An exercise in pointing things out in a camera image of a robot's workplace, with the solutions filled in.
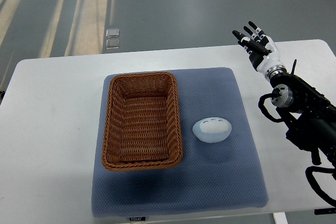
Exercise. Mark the black object at table edge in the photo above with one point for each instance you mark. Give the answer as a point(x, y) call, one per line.
point(325, 211)

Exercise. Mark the brown wicker basket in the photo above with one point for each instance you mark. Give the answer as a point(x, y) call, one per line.
point(142, 129)

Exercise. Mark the metal floor plate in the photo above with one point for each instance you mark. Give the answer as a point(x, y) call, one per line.
point(112, 32)
point(112, 43)

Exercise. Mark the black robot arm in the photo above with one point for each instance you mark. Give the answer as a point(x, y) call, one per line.
point(308, 115)

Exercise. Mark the blue fabric mat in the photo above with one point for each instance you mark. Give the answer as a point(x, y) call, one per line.
point(211, 176)

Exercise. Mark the white robotic hand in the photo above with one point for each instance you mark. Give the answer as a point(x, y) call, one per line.
point(268, 65)

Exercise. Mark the lower metal floor plate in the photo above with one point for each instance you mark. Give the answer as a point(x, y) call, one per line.
point(112, 43)

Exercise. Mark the light blue plush toy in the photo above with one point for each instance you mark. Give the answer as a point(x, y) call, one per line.
point(212, 130)

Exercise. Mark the white table leg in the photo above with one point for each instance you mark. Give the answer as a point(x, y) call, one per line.
point(280, 218)

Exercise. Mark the upper metal floor plate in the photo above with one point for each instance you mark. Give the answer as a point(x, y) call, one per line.
point(112, 32)

